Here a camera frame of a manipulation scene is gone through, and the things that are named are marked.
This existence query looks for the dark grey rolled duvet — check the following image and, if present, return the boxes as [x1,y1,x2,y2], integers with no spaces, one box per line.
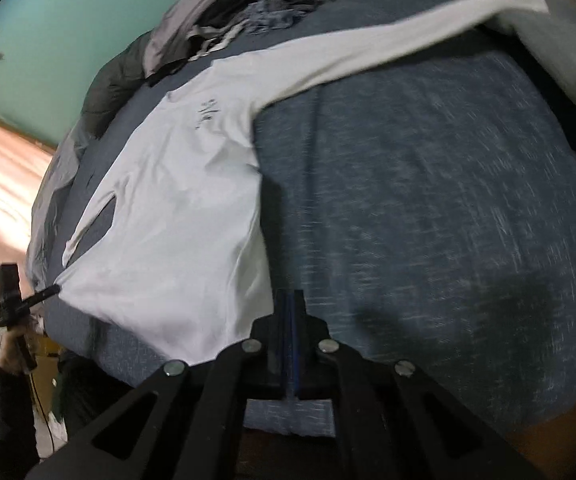
[80,32,150,139]

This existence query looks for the black and white garment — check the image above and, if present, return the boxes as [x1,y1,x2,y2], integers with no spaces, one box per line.
[188,20,247,62]

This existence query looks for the light grey blanket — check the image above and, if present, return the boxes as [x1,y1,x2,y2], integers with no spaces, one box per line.
[25,118,91,290]

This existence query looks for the blue-grey crumpled garment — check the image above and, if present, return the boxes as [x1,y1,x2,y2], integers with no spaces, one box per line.
[239,0,327,35]

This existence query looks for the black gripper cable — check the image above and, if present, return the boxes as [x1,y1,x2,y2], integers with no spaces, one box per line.
[27,372,59,456]

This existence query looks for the person's dark-sleeved left forearm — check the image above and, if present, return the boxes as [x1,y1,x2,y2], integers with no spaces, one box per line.
[0,367,39,479]

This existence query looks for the folded grey garment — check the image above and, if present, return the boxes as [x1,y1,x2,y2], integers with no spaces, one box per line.
[486,0,576,104]

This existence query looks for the grey shirt pile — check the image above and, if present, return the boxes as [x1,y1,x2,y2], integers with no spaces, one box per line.
[142,0,253,77]

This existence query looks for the person's left hand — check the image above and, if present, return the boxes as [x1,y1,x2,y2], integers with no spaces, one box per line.
[0,318,35,375]

